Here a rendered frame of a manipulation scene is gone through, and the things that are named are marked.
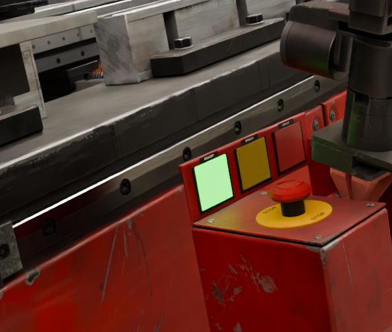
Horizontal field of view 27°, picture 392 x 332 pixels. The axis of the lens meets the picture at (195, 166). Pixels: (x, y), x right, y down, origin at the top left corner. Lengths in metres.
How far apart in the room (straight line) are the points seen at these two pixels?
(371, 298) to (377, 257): 0.04
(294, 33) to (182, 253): 0.32
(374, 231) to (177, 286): 0.31
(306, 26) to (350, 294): 0.26
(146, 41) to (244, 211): 0.40
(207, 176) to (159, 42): 0.39
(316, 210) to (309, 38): 0.17
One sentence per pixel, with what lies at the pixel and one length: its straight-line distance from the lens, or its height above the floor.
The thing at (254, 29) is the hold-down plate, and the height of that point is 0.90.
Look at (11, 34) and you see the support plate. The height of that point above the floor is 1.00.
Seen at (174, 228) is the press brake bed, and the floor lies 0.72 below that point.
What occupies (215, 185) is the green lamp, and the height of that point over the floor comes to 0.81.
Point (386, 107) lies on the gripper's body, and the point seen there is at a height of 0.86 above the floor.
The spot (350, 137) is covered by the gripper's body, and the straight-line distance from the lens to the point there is 0.79.
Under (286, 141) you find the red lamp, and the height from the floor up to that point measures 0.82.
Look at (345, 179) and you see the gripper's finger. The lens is 0.81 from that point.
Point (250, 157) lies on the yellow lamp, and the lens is 0.84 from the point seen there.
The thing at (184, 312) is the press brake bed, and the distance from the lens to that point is 1.00.
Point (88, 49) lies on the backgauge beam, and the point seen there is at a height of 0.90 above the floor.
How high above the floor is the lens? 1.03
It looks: 15 degrees down
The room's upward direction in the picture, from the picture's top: 10 degrees counter-clockwise
